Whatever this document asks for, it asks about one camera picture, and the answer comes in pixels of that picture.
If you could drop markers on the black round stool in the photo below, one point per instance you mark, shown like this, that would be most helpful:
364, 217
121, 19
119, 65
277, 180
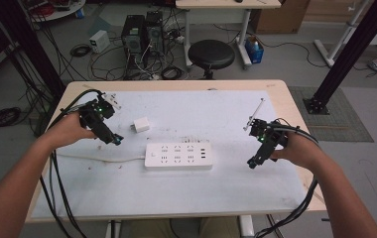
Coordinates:
211, 54

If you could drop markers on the round white table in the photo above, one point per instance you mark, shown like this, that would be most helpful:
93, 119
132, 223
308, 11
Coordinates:
57, 10

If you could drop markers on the person's left hand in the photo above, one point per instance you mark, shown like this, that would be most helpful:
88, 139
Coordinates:
67, 130

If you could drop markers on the white table leg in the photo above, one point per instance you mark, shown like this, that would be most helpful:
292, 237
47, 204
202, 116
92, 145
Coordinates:
113, 229
246, 226

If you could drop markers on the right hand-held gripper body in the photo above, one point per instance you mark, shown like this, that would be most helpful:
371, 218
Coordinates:
271, 137

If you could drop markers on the slim black computer tower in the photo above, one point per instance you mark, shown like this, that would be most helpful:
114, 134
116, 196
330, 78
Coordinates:
154, 31

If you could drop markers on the white power strip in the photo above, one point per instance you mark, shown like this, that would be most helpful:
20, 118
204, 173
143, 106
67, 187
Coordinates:
178, 155

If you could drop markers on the white charger adapter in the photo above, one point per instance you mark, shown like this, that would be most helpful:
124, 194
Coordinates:
141, 124

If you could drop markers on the white desk with legs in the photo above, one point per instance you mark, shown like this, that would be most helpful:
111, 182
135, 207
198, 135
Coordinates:
226, 4

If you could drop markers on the grey floor mat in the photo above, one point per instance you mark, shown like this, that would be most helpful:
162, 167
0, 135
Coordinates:
338, 115

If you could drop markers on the white power supply box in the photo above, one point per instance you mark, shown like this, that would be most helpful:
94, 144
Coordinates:
99, 41

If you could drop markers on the brown cardboard box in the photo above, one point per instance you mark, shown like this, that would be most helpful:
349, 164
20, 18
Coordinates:
280, 16

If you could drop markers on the blue box with bottles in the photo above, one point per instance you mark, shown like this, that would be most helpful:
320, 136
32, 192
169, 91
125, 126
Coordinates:
254, 51

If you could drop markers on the white metal stand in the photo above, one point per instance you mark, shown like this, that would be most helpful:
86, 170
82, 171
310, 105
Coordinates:
338, 36

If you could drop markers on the large black computer tower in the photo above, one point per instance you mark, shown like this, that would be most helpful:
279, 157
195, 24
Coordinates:
133, 39

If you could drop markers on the person's right hand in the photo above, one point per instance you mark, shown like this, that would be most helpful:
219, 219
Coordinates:
300, 150

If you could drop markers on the black aluminium frame post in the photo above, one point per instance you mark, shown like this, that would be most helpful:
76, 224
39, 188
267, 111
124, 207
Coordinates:
27, 43
351, 49

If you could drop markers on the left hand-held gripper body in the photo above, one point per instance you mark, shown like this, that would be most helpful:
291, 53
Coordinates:
94, 120

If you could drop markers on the light wooden table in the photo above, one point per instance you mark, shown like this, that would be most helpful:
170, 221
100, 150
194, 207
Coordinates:
176, 85

